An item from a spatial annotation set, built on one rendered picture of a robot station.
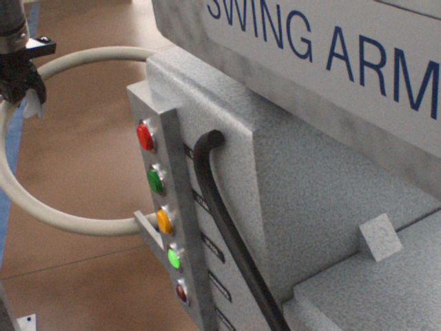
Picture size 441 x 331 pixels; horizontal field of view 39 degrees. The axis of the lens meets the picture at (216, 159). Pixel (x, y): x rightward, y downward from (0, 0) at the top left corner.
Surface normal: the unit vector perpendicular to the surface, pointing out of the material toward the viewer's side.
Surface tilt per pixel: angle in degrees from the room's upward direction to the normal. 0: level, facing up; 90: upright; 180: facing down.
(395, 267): 4
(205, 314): 90
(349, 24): 90
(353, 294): 4
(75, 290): 0
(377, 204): 90
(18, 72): 23
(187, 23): 90
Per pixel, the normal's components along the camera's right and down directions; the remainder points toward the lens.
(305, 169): 0.48, 0.40
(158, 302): -0.14, -0.84
